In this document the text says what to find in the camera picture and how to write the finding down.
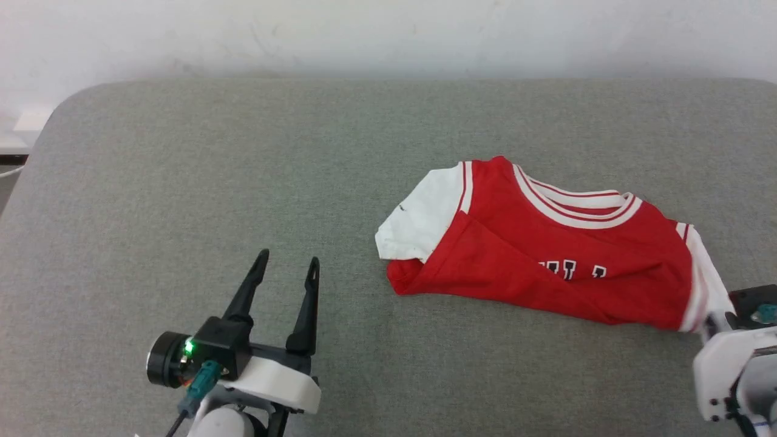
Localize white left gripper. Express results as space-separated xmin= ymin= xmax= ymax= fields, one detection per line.
xmin=217 ymin=248 xmax=322 ymax=415

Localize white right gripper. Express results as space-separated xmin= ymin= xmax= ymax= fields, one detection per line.
xmin=693 ymin=326 xmax=777 ymax=422

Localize red white basketball jersey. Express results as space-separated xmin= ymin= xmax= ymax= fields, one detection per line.
xmin=375 ymin=156 xmax=738 ymax=333

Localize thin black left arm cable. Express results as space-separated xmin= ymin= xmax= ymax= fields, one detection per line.
xmin=165 ymin=361 xmax=223 ymax=437

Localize white flat board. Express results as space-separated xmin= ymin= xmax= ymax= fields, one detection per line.
xmin=0 ymin=104 xmax=56 ymax=155

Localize grey fabric sofa cushion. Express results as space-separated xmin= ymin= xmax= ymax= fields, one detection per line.
xmin=0 ymin=78 xmax=777 ymax=437

